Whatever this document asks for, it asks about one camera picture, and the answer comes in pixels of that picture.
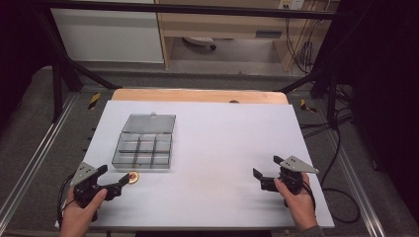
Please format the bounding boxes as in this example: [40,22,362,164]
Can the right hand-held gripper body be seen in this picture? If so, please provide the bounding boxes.
[278,155,320,196]

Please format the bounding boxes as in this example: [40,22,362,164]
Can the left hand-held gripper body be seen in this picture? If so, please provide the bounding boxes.
[69,161,109,209]

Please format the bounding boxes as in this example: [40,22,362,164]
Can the clear plastic compartment box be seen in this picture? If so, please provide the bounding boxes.
[111,112,177,171]

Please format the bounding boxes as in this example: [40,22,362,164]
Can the person's left hand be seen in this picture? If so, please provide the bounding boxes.
[59,189,109,232]

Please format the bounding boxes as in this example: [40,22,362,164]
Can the person's right hand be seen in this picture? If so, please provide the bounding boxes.
[274,173,319,231]

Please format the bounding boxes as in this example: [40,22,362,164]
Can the white table board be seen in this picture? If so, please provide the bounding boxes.
[53,100,336,230]

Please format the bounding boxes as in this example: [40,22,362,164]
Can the yellow black striped tape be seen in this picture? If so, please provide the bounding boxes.
[299,98,318,115]
[87,92,102,112]

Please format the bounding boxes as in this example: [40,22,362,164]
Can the wooden table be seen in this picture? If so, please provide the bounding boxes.
[111,88,290,106]

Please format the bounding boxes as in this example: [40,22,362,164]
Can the white cabinet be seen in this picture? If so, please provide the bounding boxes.
[49,0,165,64]

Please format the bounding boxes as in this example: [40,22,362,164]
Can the white chair base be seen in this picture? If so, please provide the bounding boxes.
[182,36,218,51]

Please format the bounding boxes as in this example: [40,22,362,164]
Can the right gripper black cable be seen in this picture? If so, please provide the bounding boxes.
[301,180,318,212]

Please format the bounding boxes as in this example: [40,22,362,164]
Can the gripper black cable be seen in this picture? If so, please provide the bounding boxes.
[56,172,76,229]
[301,180,318,212]

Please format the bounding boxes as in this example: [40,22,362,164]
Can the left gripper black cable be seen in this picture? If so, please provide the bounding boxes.
[56,172,76,229]

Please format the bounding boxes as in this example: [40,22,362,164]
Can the black floor cable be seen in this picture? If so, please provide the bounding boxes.
[319,126,363,225]

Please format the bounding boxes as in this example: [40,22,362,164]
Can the aluminium rail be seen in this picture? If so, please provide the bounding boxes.
[324,126,387,237]
[0,93,78,228]

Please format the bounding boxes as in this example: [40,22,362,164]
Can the black metal frame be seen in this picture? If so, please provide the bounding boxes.
[31,0,352,129]

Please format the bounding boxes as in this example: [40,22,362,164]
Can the hanging black cables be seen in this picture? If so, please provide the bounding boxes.
[285,16,315,75]

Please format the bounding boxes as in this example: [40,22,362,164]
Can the white wall socket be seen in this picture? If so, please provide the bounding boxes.
[277,0,306,11]

